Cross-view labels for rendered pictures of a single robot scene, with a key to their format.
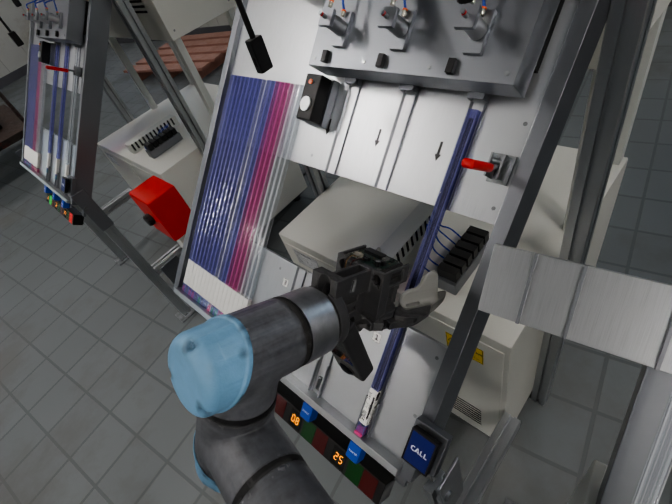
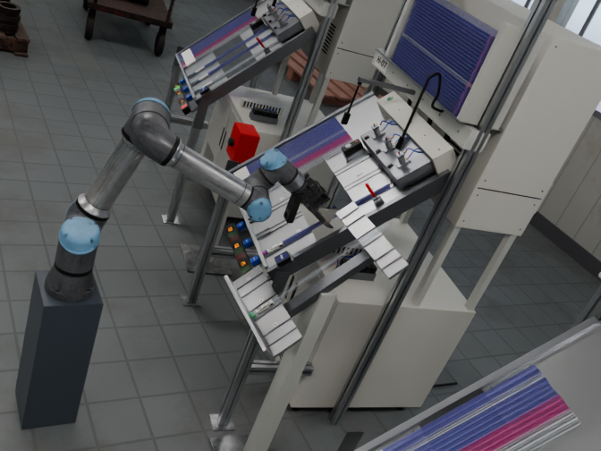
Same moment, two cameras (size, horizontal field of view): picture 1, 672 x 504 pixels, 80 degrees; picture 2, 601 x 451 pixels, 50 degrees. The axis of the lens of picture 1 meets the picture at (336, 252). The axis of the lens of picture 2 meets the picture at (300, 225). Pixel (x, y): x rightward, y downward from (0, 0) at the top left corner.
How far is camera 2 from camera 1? 178 cm
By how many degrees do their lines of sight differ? 17
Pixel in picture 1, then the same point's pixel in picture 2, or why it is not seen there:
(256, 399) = (274, 175)
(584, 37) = (425, 185)
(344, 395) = (267, 242)
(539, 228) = not seen: hidden behind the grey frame
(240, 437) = (261, 181)
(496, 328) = (341, 294)
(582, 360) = (376, 430)
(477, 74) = (393, 172)
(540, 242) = not seen: hidden behind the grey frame
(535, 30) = (413, 172)
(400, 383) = (292, 246)
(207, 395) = (272, 160)
